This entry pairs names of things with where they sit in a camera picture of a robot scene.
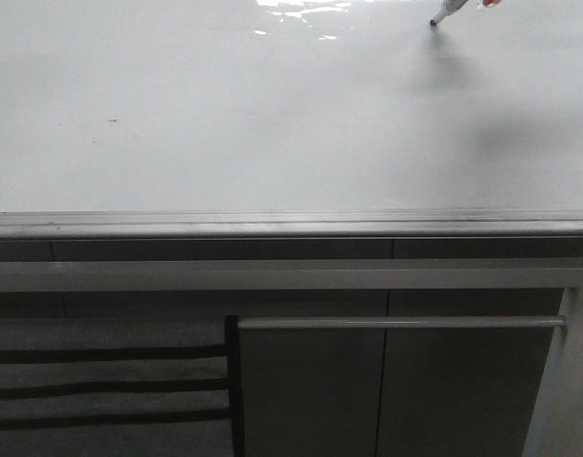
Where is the white whiteboard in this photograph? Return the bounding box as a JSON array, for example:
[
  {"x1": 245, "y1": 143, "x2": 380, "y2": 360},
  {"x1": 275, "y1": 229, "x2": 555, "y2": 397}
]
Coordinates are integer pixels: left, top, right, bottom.
[{"x1": 0, "y1": 1, "x2": 583, "y2": 239}]

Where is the grey whiteboard stand frame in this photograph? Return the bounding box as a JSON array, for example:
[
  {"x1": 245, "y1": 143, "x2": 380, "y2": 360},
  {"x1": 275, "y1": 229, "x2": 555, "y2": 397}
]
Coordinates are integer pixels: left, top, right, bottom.
[{"x1": 0, "y1": 258, "x2": 583, "y2": 456}]

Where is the black slatted chair back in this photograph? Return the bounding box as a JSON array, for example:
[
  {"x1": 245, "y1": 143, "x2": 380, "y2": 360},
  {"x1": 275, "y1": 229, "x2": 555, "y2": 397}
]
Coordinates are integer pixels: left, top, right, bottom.
[{"x1": 0, "y1": 316, "x2": 245, "y2": 456}]

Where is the white whiteboard marker pen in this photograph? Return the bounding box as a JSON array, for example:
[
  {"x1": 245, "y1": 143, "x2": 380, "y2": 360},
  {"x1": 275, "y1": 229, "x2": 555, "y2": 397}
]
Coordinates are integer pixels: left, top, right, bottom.
[{"x1": 430, "y1": 0, "x2": 467, "y2": 27}]

